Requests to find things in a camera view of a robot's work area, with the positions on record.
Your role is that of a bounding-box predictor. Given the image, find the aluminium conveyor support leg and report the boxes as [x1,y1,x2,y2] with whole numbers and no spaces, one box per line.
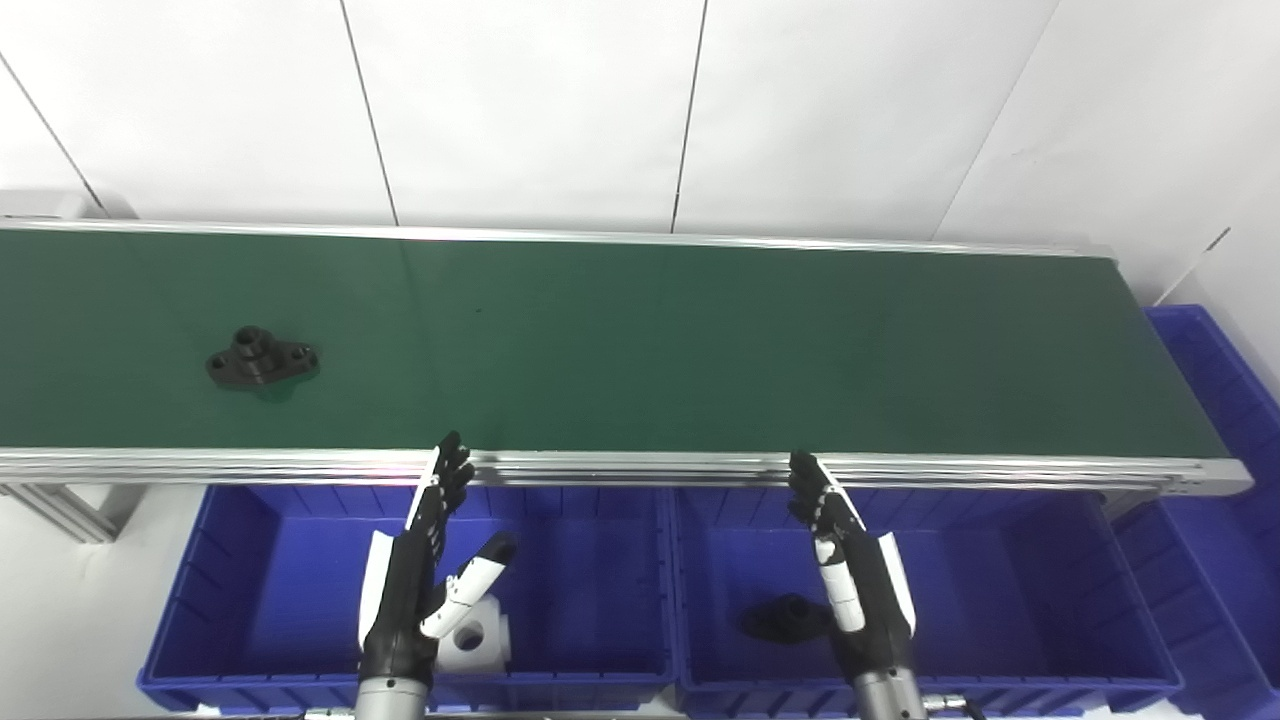
[0,483,123,545]

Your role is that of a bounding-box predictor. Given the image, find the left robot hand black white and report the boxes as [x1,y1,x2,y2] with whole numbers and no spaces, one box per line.
[357,431,520,691]

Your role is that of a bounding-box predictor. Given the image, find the black flange part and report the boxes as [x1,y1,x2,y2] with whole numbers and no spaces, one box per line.
[737,593,832,645]
[205,325,321,392]

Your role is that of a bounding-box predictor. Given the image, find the green conveyor belt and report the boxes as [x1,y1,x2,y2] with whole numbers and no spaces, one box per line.
[0,219,1255,499]

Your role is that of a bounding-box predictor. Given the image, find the blue plastic bin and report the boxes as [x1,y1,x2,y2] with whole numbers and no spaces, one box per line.
[1113,304,1280,720]
[136,484,683,714]
[671,486,1185,717]

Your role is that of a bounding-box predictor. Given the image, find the white block part with hole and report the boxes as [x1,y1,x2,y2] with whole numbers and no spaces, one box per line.
[434,594,512,674]

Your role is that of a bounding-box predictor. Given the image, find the grey conveyor motor housing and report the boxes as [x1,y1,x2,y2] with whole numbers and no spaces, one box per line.
[0,189,137,222]

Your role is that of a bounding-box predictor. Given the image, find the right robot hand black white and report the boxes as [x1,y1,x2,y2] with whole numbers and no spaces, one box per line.
[787,451,917,687]

